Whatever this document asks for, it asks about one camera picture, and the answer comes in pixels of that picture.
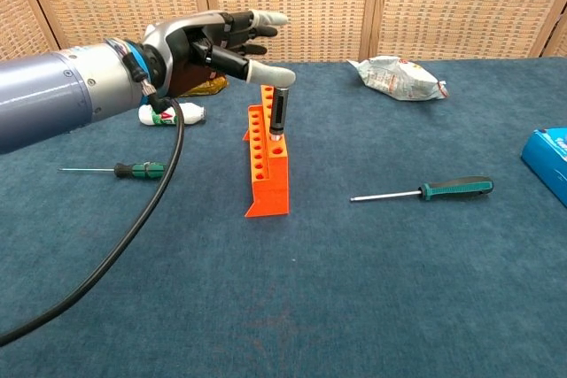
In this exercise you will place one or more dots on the blue chocolate chip cookie box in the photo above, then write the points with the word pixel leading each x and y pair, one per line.
pixel 549 161

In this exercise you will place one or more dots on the blue felt table cover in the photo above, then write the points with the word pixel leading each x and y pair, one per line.
pixel 354 289

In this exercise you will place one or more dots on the gold biscuit packet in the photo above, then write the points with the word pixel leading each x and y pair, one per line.
pixel 212 86

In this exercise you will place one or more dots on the orange tool holder rack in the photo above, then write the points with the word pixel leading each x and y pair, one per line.
pixel 270 192

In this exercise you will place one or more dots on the small white bottle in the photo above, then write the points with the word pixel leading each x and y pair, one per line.
pixel 191 113

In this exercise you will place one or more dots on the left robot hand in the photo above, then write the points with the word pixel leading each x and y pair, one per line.
pixel 177 46

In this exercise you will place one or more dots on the large green-black screwdriver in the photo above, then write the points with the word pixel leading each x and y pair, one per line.
pixel 456 187

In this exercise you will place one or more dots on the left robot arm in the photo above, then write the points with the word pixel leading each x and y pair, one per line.
pixel 44 90

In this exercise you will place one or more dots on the crumpled white snack bag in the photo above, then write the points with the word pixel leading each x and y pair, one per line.
pixel 394 79

